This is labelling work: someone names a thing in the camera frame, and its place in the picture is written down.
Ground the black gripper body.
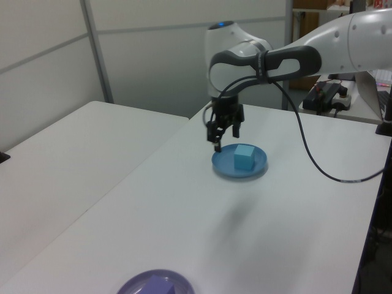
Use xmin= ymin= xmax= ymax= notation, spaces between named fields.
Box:
xmin=209 ymin=96 xmax=245 ymax=124

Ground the cyan cube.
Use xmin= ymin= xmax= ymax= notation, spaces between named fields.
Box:
xmin=233 ymin=144 xmax=257 ymax=171

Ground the purple cube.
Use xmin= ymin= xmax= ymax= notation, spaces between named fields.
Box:
xmin=143 ymin=274 xmax=176 ymax=294

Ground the blue plate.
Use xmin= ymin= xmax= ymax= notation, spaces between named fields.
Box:
xmin=211 ymin=143 xmax=268 ymax=180

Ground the brown cardboard box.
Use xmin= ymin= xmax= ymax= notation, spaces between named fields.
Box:
xmin=289 ymin=75 xmax=320 ymax=91

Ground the black electronics box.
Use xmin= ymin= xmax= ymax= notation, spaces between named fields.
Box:
xmin=302 ymin=81 xmax=349 ymax=116

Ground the grey emergency stop button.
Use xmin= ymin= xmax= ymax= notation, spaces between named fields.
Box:
xmin=332 ymin=88 xmax=352 ymax=111

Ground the silver laptop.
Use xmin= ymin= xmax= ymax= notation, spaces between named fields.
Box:
xmin=353 ymin=69 xmax=392 ymax=124

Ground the purple plate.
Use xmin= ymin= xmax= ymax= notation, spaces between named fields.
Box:
xmin=116 ymin=268 xmax=194 ymax=294

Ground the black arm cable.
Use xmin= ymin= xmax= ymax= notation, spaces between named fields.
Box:
xmin=202 ymin=72 xmax=385 ymax=184

